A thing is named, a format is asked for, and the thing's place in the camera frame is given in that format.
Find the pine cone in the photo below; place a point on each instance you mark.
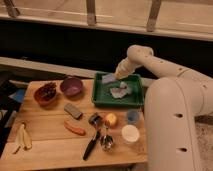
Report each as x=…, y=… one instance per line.
x=48, y=91

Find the black-handled peeler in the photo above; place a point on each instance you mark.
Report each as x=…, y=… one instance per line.
x=96, y=121

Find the white round container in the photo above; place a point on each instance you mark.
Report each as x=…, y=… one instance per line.
x=130, y=134

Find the blue plastic cup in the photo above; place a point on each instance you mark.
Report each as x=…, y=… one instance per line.
x=132, y=117

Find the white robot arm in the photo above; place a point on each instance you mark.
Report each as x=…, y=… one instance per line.
x=172, y=102

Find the crumpled grey cloth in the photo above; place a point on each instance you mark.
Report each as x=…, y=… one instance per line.
x=121, y=91

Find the orange carrot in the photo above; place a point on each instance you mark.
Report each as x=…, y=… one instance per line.
x=75, y=130

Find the green plastic tray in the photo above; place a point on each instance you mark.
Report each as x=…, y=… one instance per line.
x=102, y=97

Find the blue object beside table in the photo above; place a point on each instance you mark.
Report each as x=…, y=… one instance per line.
x=19, y=95

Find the orange-brown bowl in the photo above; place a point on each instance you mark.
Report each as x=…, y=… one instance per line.
x=42, y=102

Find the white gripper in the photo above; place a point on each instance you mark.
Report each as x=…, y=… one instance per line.
x=125, y=68

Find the purple bowl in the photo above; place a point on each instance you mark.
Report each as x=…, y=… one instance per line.
x=71, y=86

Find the grey rectangular block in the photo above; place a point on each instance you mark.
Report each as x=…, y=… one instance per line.
x=73, y=111

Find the yellow-red apple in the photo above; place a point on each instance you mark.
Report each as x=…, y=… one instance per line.
x=111, y=120

